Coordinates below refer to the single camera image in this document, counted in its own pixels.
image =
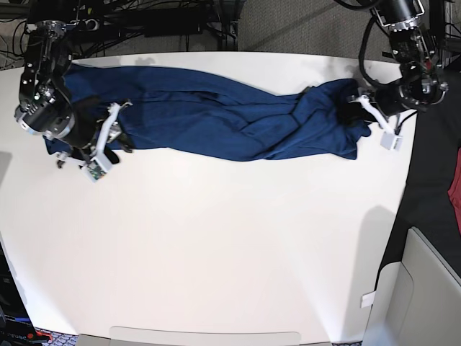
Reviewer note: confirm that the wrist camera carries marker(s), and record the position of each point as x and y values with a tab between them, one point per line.
391	141
93	171

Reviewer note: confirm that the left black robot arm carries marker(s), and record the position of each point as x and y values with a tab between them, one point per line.
421	84

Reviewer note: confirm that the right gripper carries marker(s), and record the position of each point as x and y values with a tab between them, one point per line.
89	138

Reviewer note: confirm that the red cloth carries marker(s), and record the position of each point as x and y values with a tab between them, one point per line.
454	191

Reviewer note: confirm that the dark grey cloth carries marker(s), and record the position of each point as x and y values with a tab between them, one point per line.
425	203

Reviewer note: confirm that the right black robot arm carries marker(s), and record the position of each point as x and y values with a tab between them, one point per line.
46	106

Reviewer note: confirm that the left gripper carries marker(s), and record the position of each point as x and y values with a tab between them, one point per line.
388	107

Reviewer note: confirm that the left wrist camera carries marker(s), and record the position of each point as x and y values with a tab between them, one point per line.
391	141

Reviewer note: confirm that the small red clamp bottom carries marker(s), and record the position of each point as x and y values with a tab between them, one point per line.
38	336

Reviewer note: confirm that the black box with label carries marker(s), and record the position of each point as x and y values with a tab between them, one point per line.
13	332

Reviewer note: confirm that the black aluminium frame post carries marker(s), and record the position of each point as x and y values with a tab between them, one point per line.
228	14

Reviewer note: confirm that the blue long-sleeve shirt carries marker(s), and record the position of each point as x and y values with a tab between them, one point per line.
210	115

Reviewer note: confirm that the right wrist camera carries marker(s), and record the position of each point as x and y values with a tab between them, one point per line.
93	171

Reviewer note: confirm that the grey plastic bin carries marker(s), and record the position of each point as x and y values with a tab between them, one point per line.
417	300

